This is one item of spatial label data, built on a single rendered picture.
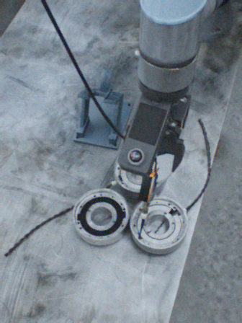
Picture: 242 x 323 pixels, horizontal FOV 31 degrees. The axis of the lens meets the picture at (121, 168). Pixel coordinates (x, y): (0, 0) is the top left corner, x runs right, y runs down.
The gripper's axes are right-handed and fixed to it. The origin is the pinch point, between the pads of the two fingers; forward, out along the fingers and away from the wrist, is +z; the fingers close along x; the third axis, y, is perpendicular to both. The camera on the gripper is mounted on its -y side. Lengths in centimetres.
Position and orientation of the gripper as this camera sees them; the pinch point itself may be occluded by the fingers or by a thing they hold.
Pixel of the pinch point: (150, 179)
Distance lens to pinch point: 74.9
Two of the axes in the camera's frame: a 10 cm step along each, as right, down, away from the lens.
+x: -9.4, -2.7, 2.0
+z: -0.2, 6.4, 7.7
